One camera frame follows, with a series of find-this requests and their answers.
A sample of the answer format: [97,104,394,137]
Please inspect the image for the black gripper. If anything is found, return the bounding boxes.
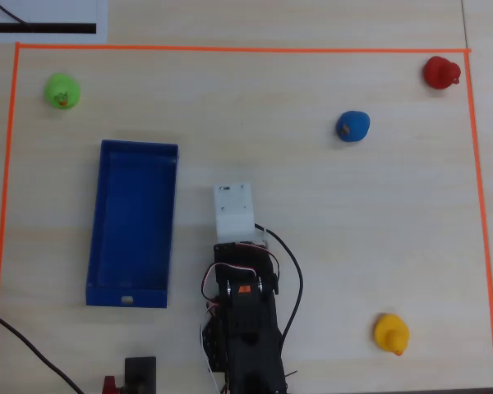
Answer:
[213,241,281,296]

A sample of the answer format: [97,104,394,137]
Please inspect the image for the yellow rubber duck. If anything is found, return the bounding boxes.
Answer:
[373,313,410,357]

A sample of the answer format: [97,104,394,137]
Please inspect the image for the blue plastic box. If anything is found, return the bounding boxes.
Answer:
[85,139,180,309]

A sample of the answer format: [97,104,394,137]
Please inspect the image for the blue rubber duck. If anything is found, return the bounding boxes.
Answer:
[335,110,371,144]

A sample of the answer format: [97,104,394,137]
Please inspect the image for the green rubber duck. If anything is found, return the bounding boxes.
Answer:
[44,72,82,110]

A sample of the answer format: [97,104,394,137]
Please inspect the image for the red rubber duck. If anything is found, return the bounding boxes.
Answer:
[422,56,463,90]

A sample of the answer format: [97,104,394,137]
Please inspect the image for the white paper with black bar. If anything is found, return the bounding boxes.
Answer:
[0,0,108,44]

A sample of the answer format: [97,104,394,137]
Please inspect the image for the wrist servo wire loop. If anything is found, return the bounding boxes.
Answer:
[200,241,279,305]

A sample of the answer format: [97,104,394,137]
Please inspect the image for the white camera housing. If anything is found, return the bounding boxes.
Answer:
[213,181,257,248]

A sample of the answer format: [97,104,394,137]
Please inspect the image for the black camera cable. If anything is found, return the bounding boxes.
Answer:
[254,222,305,350]

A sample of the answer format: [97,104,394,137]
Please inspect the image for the base servo wire bundle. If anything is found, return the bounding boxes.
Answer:
[198,302,223,392]

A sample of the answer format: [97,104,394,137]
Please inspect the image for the black camera stand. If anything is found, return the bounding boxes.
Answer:
[123,356,158,394]

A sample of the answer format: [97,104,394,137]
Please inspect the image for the orange tape frame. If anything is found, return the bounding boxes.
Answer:
[0,41,493,389]

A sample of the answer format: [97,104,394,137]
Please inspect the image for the long black cable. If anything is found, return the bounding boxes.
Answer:
[0,305,85,394]

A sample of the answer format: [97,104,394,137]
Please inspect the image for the thin black cable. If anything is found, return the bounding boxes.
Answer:
[0,0,29,25]

